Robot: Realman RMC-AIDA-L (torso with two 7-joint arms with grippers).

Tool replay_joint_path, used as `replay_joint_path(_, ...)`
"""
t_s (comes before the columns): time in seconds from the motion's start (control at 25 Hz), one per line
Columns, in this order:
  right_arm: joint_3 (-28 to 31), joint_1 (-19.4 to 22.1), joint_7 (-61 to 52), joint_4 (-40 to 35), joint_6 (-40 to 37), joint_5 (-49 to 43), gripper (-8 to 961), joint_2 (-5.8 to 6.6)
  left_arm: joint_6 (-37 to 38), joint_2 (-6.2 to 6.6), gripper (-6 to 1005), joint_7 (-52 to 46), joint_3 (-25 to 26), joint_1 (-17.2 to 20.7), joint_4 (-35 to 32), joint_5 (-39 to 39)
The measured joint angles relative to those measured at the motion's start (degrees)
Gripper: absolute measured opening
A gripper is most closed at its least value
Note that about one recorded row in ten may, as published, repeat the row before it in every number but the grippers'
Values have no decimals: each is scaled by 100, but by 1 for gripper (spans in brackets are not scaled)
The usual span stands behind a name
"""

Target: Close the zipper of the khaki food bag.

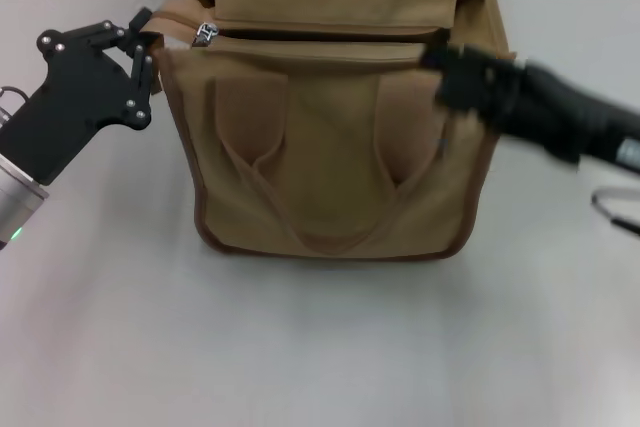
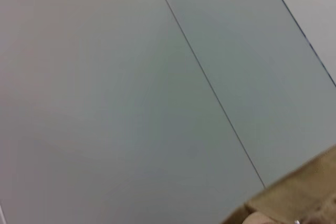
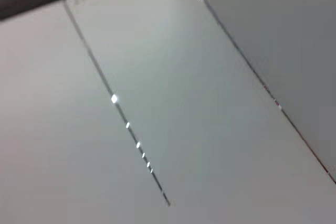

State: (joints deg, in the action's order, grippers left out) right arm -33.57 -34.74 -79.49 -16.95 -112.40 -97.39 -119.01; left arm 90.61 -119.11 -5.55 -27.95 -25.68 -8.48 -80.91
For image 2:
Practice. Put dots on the khaki canvas food bag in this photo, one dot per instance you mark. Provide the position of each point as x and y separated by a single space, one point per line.
302 187

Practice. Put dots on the silver metal zipper pull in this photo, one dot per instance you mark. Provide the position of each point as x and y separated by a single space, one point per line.
297 221

